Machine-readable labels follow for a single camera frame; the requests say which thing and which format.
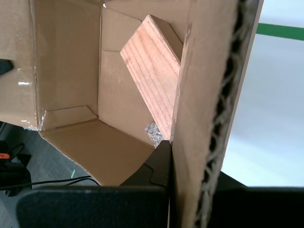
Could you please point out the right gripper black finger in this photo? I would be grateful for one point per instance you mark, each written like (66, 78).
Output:
(261, 206)
(95, 206)

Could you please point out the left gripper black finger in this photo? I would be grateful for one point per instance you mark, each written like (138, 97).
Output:
(5, 67)

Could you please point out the small speckled pinkish rock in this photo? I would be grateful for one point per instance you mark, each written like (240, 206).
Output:
(154, 134)

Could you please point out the brown cardboard box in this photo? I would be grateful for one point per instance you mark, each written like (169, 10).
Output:
(202, 95)

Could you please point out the light wooden block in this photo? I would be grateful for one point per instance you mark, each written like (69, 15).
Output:
(152, 71)

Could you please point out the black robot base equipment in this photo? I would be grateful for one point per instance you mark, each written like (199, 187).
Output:
(14, 173)

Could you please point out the teal floor tape strip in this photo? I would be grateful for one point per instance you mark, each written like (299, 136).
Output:
(73, 173)

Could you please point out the orange label tag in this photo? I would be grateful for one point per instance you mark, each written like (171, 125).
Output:
(4, 155)

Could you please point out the green tape strip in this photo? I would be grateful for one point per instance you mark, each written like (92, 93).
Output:
(280, 31)

